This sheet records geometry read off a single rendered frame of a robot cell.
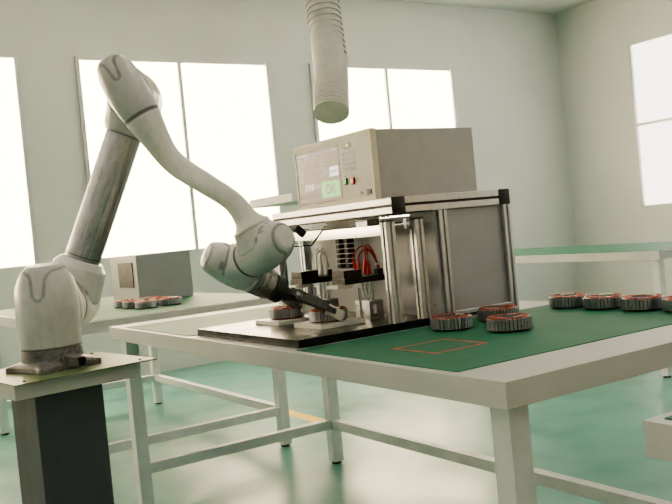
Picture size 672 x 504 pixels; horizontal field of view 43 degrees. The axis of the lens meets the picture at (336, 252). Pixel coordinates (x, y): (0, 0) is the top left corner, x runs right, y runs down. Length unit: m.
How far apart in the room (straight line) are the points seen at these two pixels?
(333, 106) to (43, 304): 1.91
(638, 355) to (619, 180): 8.07
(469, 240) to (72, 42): 5.25
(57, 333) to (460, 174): 1.25
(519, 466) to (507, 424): 0.08
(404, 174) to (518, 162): 7.22
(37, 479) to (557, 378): 1.35
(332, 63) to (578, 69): 6.53
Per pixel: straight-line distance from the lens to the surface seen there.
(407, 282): 2.53
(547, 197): 9.96
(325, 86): 3.82
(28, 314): 2.29
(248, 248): 2.14
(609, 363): 1.71
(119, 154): 2.46
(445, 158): 2.59
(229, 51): 7.79
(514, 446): 1.60
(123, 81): 2.31
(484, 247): 2.53
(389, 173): 2.45
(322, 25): 4.01
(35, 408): 2.26
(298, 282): 2.65
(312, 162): 2.69
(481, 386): 1.56
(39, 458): 2.29
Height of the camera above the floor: 1.04
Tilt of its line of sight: 1 degrees down
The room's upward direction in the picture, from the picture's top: 5 degrees counter-clockwise
